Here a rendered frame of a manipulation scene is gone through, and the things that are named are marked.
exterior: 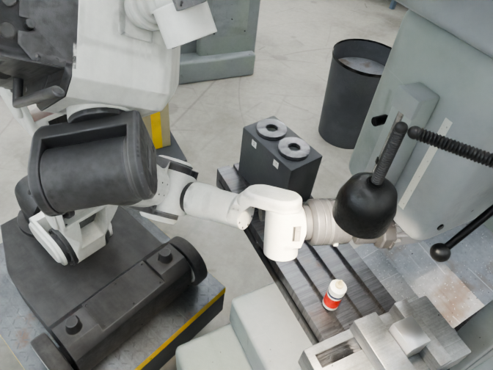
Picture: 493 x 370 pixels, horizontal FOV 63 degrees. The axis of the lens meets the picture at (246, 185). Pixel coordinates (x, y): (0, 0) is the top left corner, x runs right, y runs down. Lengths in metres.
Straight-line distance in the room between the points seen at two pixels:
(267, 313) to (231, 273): 1.04
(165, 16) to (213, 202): 0.39
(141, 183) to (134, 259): 0.99
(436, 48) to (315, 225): 0.34
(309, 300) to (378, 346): 0.22
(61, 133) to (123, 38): 0.15
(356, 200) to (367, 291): 0.69
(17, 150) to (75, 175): 2.42
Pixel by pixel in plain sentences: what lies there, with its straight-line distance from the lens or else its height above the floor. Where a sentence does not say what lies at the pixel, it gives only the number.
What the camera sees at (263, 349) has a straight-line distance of 1.08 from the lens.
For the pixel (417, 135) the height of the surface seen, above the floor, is 1.58.
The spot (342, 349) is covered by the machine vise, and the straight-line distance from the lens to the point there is 0.95.
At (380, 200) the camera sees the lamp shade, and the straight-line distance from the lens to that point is 0.48.
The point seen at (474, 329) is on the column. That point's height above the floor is 0.76.
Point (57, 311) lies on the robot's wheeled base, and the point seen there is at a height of 0.57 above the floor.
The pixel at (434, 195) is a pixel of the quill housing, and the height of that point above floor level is 1.42.
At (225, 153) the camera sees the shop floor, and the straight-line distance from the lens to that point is 2.76.
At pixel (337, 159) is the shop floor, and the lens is 2.88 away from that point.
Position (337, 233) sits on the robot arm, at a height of 1.26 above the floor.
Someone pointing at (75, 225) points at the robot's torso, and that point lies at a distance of 1.18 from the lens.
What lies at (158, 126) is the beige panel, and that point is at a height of 0.21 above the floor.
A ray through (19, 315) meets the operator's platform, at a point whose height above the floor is 0.40.
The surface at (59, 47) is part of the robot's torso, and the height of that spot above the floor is 1.57.
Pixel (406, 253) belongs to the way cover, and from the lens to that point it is 1.27.
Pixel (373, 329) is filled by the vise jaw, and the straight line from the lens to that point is 0.95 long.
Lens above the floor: 1.81
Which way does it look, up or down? 45 degrees down
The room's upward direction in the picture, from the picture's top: 8 degrees clockwise
